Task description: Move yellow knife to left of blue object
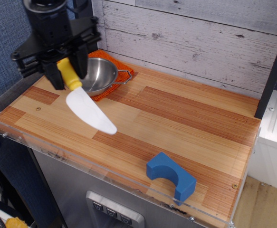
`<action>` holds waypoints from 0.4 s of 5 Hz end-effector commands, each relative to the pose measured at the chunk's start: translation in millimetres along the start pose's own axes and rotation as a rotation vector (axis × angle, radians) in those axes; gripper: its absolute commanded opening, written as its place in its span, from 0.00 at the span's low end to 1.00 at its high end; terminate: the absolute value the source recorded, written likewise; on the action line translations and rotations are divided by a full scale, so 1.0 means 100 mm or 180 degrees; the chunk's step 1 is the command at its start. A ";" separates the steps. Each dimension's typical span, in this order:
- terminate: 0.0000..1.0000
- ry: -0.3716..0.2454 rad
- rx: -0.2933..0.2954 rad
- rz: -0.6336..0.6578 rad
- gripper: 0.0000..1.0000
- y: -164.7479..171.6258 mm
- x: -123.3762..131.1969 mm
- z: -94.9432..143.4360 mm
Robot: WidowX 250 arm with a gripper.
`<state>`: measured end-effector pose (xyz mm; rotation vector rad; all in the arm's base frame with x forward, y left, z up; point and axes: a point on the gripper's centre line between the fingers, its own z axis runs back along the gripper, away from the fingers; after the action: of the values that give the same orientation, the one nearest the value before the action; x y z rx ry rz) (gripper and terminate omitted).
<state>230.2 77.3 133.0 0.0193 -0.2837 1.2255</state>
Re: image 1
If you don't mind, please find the clear acrylic front guard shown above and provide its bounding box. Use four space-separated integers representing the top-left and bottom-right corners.
0 122 233 228

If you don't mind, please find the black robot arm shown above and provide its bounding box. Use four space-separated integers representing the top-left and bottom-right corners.
11 0 101 90

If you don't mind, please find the yellow handled white toy knife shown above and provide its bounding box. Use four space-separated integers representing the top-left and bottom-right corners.
57 57 117 135

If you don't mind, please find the orange folded cloth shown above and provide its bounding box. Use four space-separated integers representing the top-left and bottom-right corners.
88 50 134 101

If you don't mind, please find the stainless steel two-handled bowl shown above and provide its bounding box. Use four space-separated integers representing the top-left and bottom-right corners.
80 57 132 97

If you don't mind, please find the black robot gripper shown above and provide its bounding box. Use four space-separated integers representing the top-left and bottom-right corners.
11 7 100 90

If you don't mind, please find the silver button control panel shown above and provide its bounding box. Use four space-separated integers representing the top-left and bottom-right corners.
86 190 145 228

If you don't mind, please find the blue arch shaped block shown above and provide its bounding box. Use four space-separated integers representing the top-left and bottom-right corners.
146 152 197 206

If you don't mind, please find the yellow and black object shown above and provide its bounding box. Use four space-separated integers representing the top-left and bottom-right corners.
0 217 29 228

